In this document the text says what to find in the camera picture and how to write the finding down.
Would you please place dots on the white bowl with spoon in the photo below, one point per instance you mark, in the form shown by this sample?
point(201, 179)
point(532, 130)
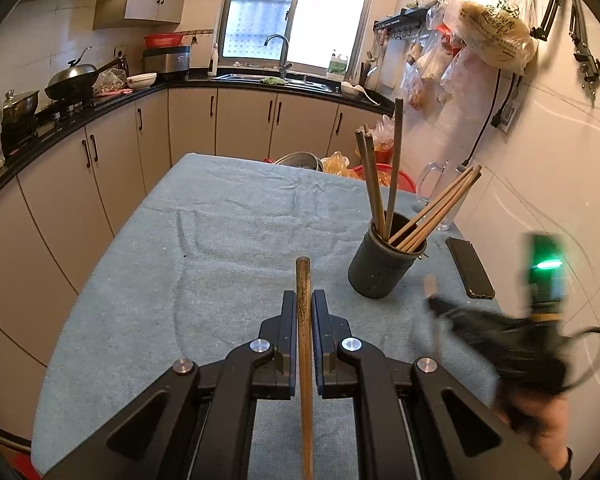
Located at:
point(350, 90)

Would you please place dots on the black smartphone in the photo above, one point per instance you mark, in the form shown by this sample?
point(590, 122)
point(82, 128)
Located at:
point(472, 272)

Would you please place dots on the crumpled clear plastic bag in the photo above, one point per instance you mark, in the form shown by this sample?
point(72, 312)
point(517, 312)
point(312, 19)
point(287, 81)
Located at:
point(382, 132)

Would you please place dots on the clear glass mug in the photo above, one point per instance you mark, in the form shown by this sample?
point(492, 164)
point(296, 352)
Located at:
point(430, 180)

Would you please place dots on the orange plastic bag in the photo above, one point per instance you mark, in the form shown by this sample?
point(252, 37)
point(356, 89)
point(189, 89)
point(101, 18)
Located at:
point(340, 165)

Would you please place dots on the dark utensil container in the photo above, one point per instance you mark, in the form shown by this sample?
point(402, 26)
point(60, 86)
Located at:
point(366, 75)

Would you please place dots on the steel sink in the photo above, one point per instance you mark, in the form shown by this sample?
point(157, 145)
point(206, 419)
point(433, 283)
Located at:
point(250, 80)

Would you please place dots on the red plastic basket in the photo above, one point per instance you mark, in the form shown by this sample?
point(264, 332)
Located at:
point(164, 40)

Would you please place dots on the white bottle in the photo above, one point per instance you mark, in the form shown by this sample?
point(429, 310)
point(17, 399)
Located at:
point(214, 60)

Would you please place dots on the clear plastic food bag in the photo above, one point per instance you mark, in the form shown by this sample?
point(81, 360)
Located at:
point(111, 82)

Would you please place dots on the person's right hand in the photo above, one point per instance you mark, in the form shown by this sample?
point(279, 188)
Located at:
point(545, 430)

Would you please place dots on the beige lower cabinets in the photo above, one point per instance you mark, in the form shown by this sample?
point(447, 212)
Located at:
point(190, 120)

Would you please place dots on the kitchen window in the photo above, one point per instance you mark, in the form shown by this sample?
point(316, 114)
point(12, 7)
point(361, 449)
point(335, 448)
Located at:
point(330, 10)

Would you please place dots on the dark round chopstick holder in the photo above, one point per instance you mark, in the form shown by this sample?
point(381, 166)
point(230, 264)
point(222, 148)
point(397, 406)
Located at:
point(375, 270)

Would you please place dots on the hanging clear plastic bags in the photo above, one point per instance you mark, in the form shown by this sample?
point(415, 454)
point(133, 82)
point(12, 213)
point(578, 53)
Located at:
point(430, 70)

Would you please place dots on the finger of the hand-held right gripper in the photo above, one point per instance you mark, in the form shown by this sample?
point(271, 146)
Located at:
point(437, 305)

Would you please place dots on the blue-grey table cloth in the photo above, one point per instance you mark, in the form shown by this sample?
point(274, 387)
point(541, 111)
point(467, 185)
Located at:
point(205, 260)

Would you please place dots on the light bamboo chopstick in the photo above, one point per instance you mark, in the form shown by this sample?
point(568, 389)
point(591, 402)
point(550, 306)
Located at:
point(432, 204)
point(439, 222)
point(435, 210)
point(437, 216)

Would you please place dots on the black wok with lid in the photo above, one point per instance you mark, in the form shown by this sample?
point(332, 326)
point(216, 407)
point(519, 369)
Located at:
point(72, 85)

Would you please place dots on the black wall rack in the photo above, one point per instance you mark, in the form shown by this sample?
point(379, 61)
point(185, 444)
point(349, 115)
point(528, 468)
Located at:
point(405, 22)

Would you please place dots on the dark wooden chopstick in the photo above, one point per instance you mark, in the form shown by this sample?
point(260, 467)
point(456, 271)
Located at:
point(304, 360)
point(394, 170)
point(374, 180)
point(367, 180)

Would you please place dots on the black kitchen countertop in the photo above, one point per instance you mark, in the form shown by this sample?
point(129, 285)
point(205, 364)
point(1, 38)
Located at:
point(105, 102)

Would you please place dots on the wall socket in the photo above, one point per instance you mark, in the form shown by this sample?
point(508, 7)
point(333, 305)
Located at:
point(511, 112)

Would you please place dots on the red plastic basin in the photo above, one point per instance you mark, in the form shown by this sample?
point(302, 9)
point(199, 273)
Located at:
point(405, 177)

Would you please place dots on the chrome sink faucet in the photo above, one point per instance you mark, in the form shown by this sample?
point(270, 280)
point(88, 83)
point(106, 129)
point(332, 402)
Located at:
point(282, 55)

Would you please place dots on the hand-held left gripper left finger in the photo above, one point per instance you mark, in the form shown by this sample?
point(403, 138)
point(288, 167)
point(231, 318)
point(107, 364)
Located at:
point(290, 330)

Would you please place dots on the steel cooking pot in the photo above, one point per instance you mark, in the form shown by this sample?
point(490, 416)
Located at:
point(20, 107)

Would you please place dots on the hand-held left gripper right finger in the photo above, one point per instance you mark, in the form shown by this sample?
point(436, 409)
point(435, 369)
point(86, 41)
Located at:
point(320, 330)

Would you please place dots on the hanging bag of flatbread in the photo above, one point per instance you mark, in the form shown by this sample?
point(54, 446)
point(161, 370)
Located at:
point(495, 30)

